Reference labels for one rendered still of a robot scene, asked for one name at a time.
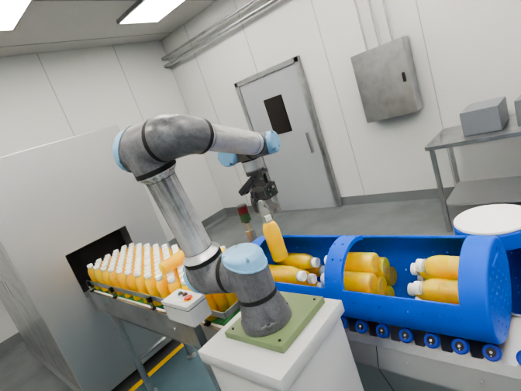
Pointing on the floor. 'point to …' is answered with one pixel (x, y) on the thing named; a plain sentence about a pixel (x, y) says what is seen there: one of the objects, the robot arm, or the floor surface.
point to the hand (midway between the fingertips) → (266, 217)
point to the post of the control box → (201, 347)
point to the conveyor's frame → (144, 317)
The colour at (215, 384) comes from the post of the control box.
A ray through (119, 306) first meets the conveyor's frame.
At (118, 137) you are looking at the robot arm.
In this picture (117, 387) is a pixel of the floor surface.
